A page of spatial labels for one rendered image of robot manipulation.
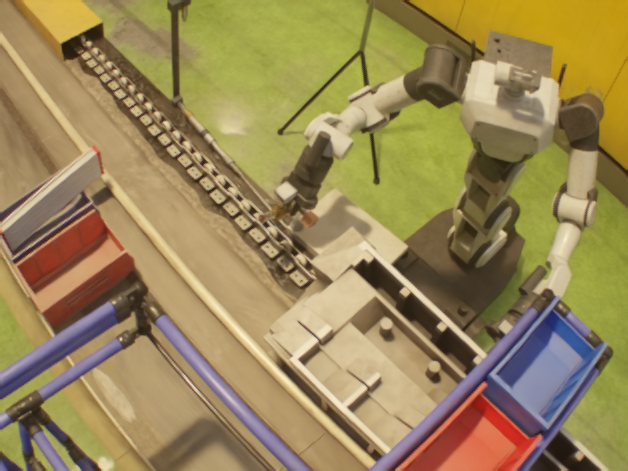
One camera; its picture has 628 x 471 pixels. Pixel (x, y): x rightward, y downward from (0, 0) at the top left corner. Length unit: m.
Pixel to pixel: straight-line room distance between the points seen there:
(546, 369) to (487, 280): 1.36
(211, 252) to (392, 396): 0.72
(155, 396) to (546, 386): 1.02
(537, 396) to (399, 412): 0.38
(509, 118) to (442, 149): 1.72
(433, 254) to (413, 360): 1.12
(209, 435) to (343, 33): 2.82
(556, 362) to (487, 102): 0.69
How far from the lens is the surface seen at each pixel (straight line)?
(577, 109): 1.70
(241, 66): 3.62
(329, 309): 1.65
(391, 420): 1.58
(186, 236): 1.97
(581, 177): 1.78
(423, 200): 3.12
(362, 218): 1.99
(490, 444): 1.30
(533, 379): 1.42
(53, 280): 1.96
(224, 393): 1.13
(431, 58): 1.75
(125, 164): 2.17
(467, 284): 2.72
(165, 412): 1.73
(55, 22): 2.73
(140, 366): 1.79
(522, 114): 1.68
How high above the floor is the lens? 2.39
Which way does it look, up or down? 55 degrees down
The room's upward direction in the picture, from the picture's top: 13 degrees clockwise
